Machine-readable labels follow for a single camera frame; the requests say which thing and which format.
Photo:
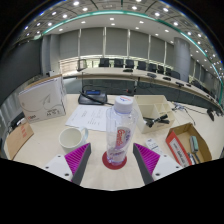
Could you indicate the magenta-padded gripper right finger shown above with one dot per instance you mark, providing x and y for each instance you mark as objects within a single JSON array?
[{"x": 146, "y": 157}]

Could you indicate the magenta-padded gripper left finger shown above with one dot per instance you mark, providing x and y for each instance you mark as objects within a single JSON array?
[{"x": 77, "y": 156}]

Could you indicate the clear plastic water bottle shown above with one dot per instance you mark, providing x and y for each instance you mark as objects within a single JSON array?
[{"x": 120, "y": 133}]

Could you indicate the white remote control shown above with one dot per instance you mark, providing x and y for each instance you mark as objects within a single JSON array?
[{"x": 153, "y": 145}]

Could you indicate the white ceramic mug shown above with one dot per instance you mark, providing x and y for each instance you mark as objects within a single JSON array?
[{"x": 68, "y": 145}]

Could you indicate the flat round red coaster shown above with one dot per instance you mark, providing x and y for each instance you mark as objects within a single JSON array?
[{"x": 106, "y": 164}]

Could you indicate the brown open cardboard box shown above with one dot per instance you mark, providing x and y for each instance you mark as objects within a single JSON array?
[{"x": 176, "y": 146}]

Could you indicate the black tool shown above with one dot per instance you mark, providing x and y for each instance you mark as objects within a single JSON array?
[{"x": 156, "y": 120}]

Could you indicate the white printed paper sheet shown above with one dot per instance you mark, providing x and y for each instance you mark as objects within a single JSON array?
[{"x": 88, "y": 117}]

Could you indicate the small green block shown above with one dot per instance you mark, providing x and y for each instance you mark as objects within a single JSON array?
[{"x": 194, "y": 144}]

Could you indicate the small white open box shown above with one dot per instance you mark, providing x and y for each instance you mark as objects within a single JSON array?
[{"x": 150, "y": 105}]

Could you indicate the black desk console unit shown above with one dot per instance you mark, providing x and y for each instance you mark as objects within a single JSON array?
[{"x": 92, "y": 98}]

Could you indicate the flat brown cardboard piece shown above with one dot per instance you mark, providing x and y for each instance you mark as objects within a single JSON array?
[{"x": 18, "y": 140}]

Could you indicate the white cardboard paper box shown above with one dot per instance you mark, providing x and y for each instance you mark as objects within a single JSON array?
[{"x": 43, "y": 103}]

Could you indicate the black flat device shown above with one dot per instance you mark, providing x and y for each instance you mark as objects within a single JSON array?
[{"x": 17, "y": 120}]

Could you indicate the black desk microphone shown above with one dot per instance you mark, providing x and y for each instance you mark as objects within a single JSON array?
[{"x": 210, "y": 114}]

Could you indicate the group of black desk units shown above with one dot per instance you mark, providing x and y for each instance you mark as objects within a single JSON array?
[{"x": 151, "y": 75}]

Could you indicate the long curved conference desk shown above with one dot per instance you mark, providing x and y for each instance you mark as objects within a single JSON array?
[{"x": 110, "y": 72}]

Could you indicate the small black framed screen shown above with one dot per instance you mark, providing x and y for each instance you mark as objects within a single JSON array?
[{"x": 81, "y": 64}]

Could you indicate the group of ceiling lights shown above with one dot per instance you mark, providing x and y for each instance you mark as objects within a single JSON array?
[{"x": 134, "y": 7}]

